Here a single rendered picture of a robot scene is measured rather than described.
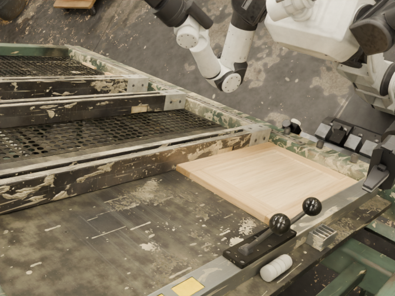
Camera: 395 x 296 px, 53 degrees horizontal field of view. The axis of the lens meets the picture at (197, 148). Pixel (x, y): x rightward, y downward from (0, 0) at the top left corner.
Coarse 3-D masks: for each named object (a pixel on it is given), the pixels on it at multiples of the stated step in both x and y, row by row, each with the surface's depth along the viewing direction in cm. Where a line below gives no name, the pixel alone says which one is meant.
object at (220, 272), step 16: (352, 192) 115; (336, 208) 103; (352, 208) 111; (304, 224) 92; (320, 224) 96; (304, 240) 92; (272, 256) 81; (192, 272) 69; (208, 272) 70; (224, 272) 71; (240, 272) 72; (256, 272) 78; (160, 288) 64; (208, 288) 66; (224, 288) 70
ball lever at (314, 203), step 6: (312, 198) 78; (306, 204) 78; (312, 204) 77; (318, 204) 77; (306, 210) 78; (312, 210) 77; (318, 210) 77; (300, 216) 80; (294, 222) 82; (276, 234) 84
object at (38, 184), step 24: (144, 144) 111; (168, 144) 116; (192, 144) 118; (216, 144) 127; (240, 144) 137; (24, 168) 86; (48, 168) 89; (72, 168) 90; (96, 168) 94; (120, 168) 100; (144, 168) 106; (168, 168) 114; (0, 192) 79; (24, 192) 83; (48, 192) 87; (72, 192) 92
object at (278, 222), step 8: (272, 216) 70; (280, 216) 69; (272, 224) 69; (280, 224) 68; (288, 224) 69; (272, 232) 71; (280, 232) 69; (256, 240) 73; (240, 248) 75; (248, 248) 75
